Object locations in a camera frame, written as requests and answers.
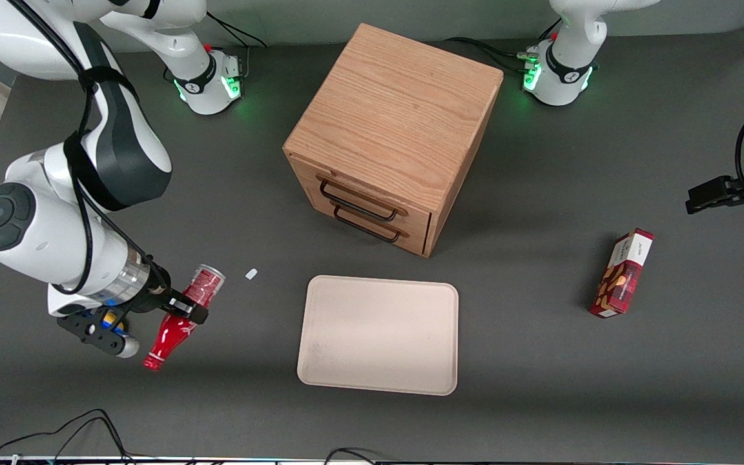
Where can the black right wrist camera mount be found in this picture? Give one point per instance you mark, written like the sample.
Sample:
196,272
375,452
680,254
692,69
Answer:
94,332

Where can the red plaid snack box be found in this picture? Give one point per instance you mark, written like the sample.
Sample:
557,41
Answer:
624,274

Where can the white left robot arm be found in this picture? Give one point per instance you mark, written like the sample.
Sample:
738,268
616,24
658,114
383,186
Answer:
569,71

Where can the wooden drawer front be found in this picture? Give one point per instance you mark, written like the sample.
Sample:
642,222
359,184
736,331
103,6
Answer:
418,244
417,220

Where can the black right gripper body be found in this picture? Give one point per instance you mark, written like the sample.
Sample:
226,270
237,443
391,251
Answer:
154,298

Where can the yellow lemon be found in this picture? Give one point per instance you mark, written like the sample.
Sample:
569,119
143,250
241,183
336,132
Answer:
110,318

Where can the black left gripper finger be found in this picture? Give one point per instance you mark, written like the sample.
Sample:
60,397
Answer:
714,194

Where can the wooden drawer cabinet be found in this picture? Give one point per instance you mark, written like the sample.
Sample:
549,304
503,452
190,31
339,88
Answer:
398,110

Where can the beige rectangular tray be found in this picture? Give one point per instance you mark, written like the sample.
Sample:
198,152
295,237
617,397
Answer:
378,336

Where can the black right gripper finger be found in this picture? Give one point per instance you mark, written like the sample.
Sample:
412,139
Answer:
188,312

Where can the red coke bottle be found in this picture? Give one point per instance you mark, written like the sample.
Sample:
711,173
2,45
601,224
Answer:
178,332

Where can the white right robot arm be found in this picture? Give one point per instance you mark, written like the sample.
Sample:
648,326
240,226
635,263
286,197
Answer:
36,232

